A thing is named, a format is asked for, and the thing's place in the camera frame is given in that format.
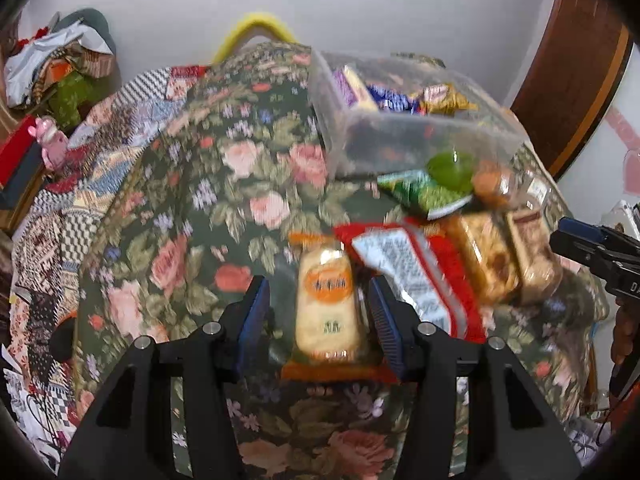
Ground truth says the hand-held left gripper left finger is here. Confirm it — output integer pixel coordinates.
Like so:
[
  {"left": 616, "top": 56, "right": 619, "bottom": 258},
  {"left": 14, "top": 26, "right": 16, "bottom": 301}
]
[{"left": 59, "top": 276, "right": 271, "bottom": 480}]

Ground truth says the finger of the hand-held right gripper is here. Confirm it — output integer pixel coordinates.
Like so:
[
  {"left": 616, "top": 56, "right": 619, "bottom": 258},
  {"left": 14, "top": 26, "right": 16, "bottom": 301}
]
[
  {"left": 559, "top": 216, "right": 603, "bottom": 242},
  {"left": 549, "top": 231, "right": 610, "bottom": 273}
]

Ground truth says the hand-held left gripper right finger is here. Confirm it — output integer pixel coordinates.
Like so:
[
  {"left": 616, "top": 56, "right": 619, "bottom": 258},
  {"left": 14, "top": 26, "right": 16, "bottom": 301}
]
[{"left": 367, "top": 276, "right": 584, "bottom": 480}]

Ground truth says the orange rice cracker packet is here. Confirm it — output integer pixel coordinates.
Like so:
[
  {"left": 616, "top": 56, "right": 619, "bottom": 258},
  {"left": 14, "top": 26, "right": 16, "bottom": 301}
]
[{"left": 281, "top": 232, "right": 396, "bottom": 382}]

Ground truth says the clear plastic storage box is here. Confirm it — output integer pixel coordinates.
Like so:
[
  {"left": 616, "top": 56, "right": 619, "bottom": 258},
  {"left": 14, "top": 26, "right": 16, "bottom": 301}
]
[{"left": 306, "top": 50, "right": 531, "bottom": 182}]

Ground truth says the person's right hand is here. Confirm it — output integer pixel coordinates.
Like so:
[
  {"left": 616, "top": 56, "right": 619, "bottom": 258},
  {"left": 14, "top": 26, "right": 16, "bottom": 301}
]
[{"left": 612, "top": 303, "right": 640, "bottom": 367}]

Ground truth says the brown biscuit packet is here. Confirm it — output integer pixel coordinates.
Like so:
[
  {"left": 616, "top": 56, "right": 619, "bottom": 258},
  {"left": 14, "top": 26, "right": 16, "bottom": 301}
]
[{"left": 505, "top": 207, "right": 565, "bottom": 306}]

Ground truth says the red snack packet white label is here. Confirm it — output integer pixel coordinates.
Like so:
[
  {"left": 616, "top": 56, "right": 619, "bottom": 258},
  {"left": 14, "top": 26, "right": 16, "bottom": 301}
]
[{"left": 332, "top": 221, "right": 487, "bottom": 345}]

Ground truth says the clear packet of golden crackers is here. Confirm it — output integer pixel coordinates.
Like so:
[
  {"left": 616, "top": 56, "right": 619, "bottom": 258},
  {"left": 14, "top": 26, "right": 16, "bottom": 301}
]
[{"left": 440, "top": 212, "right": 523, "bottom": 306}]

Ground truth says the clear packet of orange buns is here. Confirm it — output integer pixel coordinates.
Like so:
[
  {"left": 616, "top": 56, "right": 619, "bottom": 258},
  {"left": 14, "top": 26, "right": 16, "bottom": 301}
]
[{"left": 470, "top": 160, "right": 551, "bottom": 213}]

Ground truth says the floral green tablecloth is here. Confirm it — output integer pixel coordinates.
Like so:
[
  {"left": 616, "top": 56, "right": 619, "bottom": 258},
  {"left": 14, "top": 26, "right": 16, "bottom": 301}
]
[{"left": 70, "top": 42, "right": 611, "bottom": 480}]

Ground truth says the green snack packet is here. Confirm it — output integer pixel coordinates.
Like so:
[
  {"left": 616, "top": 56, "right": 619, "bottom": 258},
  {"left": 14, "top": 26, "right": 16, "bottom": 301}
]
[{"left": 377, "top": 169, "right": 476, "bottom": 221}]

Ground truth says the brown wooden door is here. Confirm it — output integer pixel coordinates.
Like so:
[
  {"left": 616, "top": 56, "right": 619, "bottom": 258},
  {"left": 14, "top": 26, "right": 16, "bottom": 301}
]
[{"left": 510, "top": 0, "right": 635, "bottom": 181}]

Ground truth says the gold snack packet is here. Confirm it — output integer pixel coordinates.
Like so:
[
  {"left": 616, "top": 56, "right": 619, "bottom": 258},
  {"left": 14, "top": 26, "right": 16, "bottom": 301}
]
[{"left": 420, "top": 82, "right": 478, "bottom": 116}]

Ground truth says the patchwork quilt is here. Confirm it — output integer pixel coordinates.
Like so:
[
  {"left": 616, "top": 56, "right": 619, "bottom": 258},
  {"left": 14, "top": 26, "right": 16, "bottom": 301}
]
[{"left": 7, "top": 65, "right": 211, "bottom": 426}]

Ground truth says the blue snack packet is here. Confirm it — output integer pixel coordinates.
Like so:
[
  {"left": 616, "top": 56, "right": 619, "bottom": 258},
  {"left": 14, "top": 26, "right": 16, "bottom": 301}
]
[{"left": 367, "top": 82, "right": 426, "bottom": 113}]

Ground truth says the purple and yellow snack packet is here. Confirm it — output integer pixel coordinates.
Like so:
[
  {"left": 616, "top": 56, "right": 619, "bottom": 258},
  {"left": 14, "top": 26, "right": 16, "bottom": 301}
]
[{"left": 332, "top": 65, "right": 378, "bottom": 111}]

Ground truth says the pink toy figure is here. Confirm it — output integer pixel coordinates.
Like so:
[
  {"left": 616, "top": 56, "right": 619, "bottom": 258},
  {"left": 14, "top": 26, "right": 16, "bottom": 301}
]
[{"left": 27, "top": 115, "right": 68, "bottom": 171}]

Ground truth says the yellow curved chair back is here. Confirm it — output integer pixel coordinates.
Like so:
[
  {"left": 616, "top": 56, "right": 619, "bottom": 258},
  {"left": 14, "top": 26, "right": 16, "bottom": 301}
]
[{"left": 212, "top": 12, "right": 297, "bottom": 65}]

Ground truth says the pile of clothes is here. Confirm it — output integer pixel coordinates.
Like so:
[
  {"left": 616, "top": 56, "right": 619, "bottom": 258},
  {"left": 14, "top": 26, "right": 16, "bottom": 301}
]
[{"left": 4, "top": 7, "right": 118, "bottom": 131}]

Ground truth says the pink wall decoration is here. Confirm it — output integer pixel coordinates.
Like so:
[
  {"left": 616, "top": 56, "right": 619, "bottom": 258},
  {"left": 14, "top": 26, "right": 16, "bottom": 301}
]
[{"left": 600, "top": 107, "right": 640, "bottom": 196}]

